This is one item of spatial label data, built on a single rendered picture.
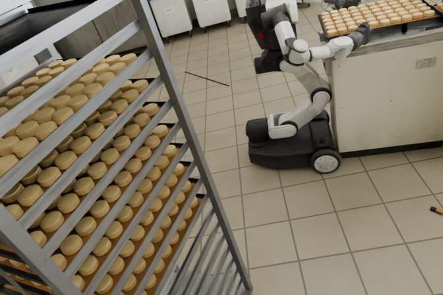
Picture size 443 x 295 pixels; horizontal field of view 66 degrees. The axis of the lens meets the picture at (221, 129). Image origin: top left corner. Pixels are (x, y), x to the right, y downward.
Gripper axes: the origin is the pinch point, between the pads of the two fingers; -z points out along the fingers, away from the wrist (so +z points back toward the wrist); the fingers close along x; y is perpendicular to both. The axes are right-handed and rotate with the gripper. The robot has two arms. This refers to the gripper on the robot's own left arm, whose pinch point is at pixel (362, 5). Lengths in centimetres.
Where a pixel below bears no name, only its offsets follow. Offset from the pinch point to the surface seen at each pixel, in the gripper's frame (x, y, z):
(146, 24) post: 60, -162, -39
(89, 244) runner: 25, -206, -62
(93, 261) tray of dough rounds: 17, -208, -58
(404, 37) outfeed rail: -10.4, -15.5, -36.2
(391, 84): -40, -21, -33
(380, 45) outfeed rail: -12.1, -24.7, -26.9
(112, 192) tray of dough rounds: 26, -194, -50
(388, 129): -75, -22, -32
